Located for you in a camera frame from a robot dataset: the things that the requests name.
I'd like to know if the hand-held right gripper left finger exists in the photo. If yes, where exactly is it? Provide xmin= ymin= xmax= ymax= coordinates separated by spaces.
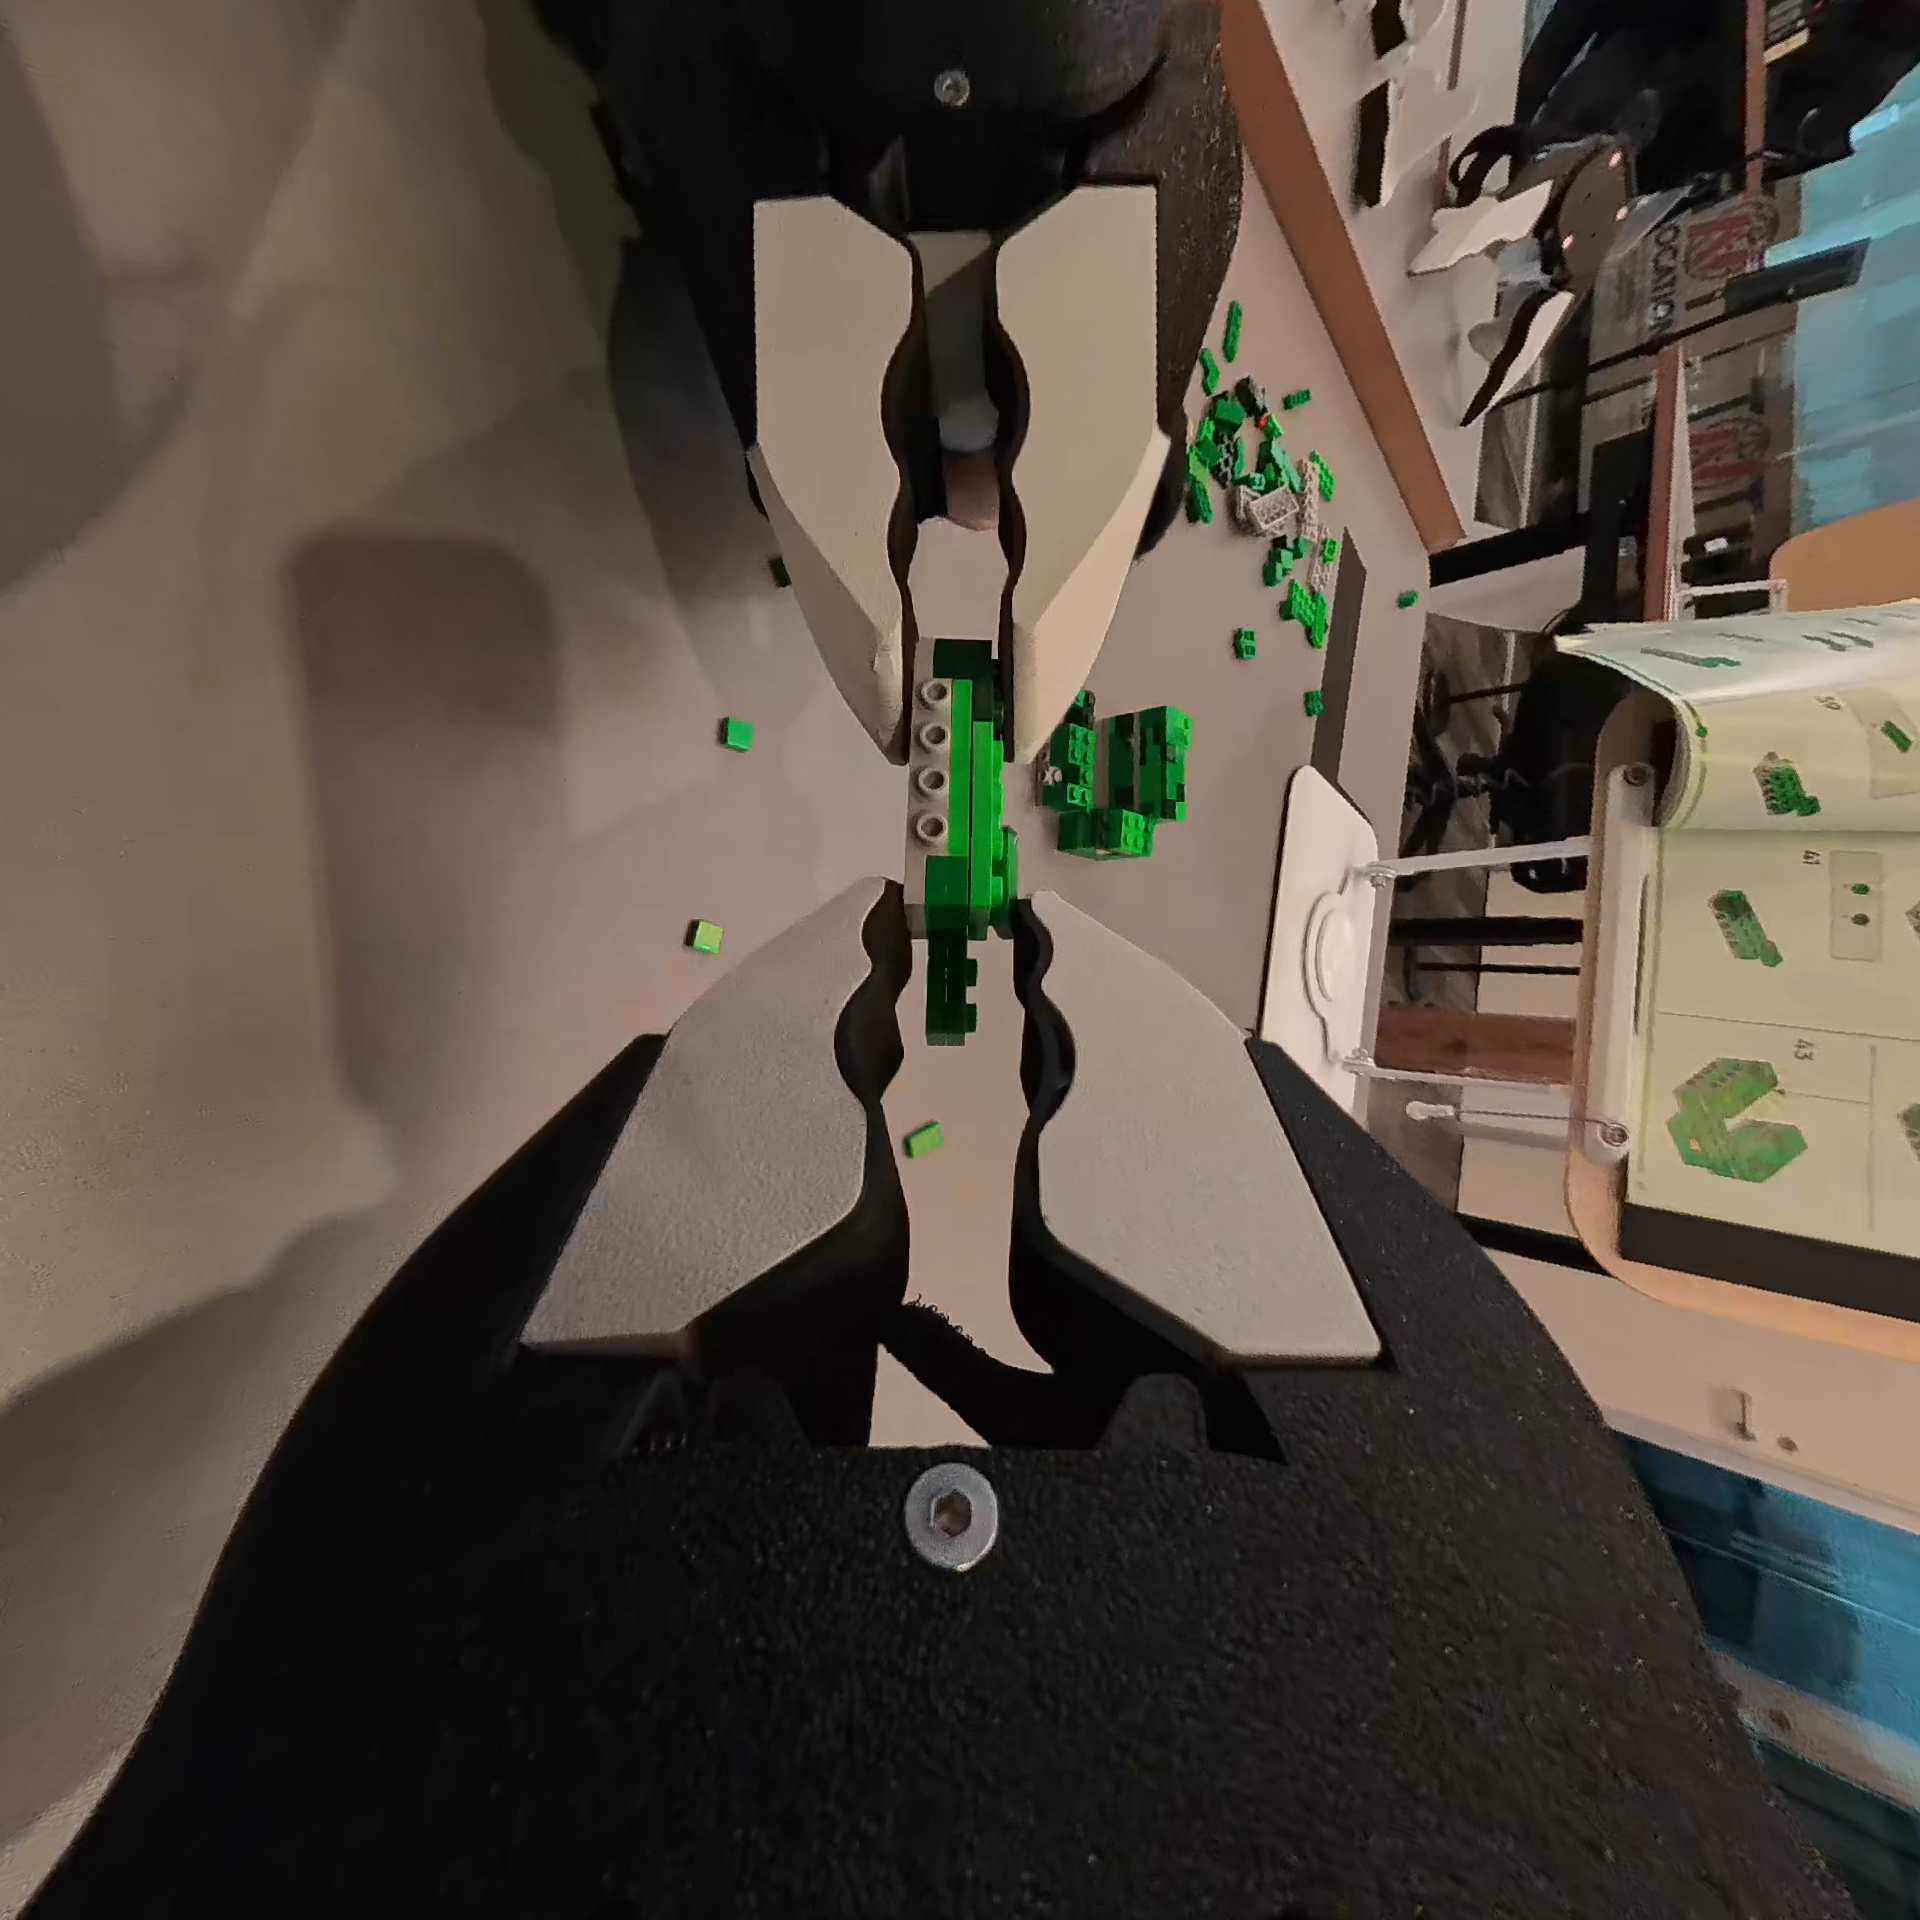
xmin=518 ymin=873 xmax=913 ymax=1363

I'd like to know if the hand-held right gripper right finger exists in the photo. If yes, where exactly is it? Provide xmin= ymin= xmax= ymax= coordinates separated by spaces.
xmin=1008 ymin=889 xmax=1387 ymax=1372

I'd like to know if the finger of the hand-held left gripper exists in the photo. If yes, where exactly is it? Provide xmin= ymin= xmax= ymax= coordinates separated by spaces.
xmin=746 ymin=192 xmax=923 ymax=762
xmin=988 ymin=179 xmax=1183 ymax=755

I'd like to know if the grey desk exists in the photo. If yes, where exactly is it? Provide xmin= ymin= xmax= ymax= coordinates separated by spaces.
xmin=0 ymin=0 xmax=1426 ymax=1920

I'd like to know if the pile of loose green bricks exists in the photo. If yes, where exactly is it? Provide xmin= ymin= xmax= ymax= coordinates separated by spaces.
xmin=1183 ymin=299 xmax=1347 ymax=723

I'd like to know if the large curved green brick assembly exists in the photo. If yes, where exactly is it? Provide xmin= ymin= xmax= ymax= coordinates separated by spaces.
xmin=1046 ymin=695 xmax=1198 ymax=863

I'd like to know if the black and white cutout figure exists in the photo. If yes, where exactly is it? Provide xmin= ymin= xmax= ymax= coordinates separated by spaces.
xmin=1410 ymin=135 xmax=1593 ymax=428
xmin=1344 ymin=0 xmax=1481 ymax=212

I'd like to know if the black office chair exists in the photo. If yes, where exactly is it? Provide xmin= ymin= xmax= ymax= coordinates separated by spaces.
xmin=1426 ymin=615 xmax=1593 ymax=902

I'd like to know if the red and white sign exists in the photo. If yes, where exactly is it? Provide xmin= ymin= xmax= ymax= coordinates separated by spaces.
xmin=1597 ymin=193 xmax=1787 ymax=543

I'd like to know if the brick instruction booklet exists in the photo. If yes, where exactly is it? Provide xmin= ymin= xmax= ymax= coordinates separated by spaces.
xmin=1553 ymin=596 xmax=1920 ymax=1262

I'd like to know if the tan wooden chair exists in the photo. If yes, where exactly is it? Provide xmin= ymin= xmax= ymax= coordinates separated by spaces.
xmin=1787 ymin=503 xmax=1920 ymax=618

